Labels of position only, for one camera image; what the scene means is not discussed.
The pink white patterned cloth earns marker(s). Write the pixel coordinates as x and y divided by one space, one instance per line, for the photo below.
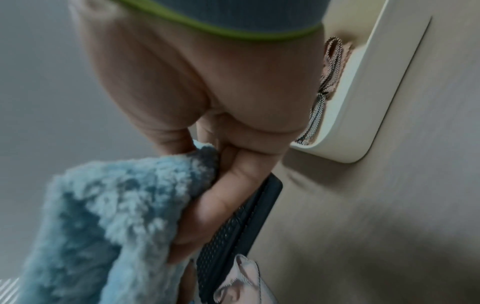
243 282

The cream wall-mounted tray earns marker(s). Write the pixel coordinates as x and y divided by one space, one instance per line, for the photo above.
360 98

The black perforated case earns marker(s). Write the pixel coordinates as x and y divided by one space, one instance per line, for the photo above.
240 225

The person's right hand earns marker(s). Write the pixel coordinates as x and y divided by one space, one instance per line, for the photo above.
210 89

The light blue fluffy cloth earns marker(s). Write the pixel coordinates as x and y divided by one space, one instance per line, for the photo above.
112 225

